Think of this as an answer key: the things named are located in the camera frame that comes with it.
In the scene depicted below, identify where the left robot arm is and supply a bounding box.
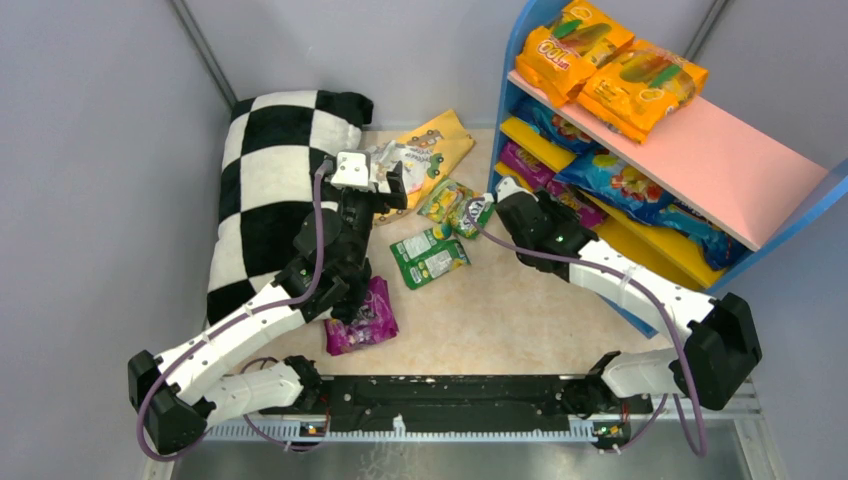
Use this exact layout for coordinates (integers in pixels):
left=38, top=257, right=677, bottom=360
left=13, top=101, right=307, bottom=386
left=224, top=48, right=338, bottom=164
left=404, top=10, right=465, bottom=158
left=128, top=152, right=408, bottom=461

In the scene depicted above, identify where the blue candy bag upper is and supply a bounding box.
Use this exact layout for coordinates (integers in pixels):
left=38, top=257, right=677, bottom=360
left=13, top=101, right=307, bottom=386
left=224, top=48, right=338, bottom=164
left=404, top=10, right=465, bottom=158
left=510, top=97, right=600, bottom=155

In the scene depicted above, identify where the black white checkered pillow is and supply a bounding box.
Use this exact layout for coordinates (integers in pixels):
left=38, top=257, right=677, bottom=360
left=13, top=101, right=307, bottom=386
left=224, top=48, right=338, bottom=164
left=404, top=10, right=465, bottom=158
left=206, top=90, right=374, bottom=324

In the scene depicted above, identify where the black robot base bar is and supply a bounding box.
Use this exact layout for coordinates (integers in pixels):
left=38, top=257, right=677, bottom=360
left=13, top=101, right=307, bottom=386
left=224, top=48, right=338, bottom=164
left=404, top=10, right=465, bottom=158
left=263, top=375, right=653, bottom=433

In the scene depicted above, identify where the purple candy bag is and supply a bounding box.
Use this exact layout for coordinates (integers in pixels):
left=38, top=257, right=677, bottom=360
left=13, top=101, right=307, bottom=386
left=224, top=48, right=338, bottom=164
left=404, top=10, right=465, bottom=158
left=546, top=180, right=607, bottom=230
left=499, top=141, right=559, bottom=195
left=324, top=276, right=399, bottom=356

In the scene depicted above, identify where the orange candy bag floor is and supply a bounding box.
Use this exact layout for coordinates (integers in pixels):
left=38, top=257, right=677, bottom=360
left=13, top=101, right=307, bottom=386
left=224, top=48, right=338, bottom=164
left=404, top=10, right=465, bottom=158
left=576, top=39, right=709, bottom=144

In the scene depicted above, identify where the blue yellow pink shelf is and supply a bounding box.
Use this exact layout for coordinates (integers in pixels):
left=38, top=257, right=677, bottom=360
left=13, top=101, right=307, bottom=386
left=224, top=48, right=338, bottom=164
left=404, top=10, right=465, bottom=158
left=488, top=0, right=848, bottom=339

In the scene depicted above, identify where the blue candy bag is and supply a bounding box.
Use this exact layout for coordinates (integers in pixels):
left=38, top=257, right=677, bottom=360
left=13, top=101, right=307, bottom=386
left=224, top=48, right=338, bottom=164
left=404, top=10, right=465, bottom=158
left=510, top=97, right=600, bottom=155
left=654, top=199, right=749, bottom=270
left=554, top=147, right=674, bottom=226

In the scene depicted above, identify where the grey aluminium rail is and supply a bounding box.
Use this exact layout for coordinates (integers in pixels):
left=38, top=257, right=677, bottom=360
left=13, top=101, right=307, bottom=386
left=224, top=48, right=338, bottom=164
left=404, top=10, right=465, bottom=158
left=182, top=377, right=763, bottom=445

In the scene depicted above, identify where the blue candy bag right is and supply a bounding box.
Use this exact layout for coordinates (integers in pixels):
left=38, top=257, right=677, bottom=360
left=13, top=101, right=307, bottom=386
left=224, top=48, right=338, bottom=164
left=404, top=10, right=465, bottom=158
left=654, top=199, right=749, bottom=270

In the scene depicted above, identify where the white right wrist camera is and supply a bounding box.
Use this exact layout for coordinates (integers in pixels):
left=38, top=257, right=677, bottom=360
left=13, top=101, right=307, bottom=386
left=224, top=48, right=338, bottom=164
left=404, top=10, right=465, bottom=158
left=494, top=176, right=530, bottom=203

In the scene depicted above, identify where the yellow white printed cloth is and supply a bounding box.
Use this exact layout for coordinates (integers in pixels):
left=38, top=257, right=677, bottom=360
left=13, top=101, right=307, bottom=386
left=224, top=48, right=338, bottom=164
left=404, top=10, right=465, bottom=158
left=366, top=109, right=475, bottom=226

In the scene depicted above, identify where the blue candy bag middle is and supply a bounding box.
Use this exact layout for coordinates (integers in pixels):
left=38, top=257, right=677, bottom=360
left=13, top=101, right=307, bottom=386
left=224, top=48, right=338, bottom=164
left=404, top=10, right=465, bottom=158
left=554, top=147, right=674, bottom=226

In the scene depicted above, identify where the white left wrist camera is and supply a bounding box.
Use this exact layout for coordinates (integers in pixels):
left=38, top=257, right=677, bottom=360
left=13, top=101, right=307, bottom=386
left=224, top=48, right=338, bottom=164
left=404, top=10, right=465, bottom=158
left=330, top=150, right=372, bottom=191

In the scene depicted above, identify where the green yellow candy bag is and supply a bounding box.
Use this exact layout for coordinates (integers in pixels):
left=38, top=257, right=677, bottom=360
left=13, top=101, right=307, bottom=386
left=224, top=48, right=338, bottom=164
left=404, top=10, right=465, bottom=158
left=418, top=178, right=495, bottom=239

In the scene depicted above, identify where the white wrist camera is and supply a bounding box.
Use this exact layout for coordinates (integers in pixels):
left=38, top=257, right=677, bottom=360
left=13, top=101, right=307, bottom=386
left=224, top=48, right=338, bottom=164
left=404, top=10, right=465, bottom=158
left=494, top=176, right=530, bottom=203
left=330, top=150, right=372, bottom=191

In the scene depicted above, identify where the orange candy bag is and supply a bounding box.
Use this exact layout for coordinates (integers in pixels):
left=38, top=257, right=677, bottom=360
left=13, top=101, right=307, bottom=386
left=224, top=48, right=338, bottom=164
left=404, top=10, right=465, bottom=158
left=515, top=1, right=635, bottom=108

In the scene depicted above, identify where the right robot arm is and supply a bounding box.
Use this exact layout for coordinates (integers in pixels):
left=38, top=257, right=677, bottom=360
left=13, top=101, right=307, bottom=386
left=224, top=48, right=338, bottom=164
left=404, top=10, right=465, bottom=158
left=493, top=177, right=762, bottom=411

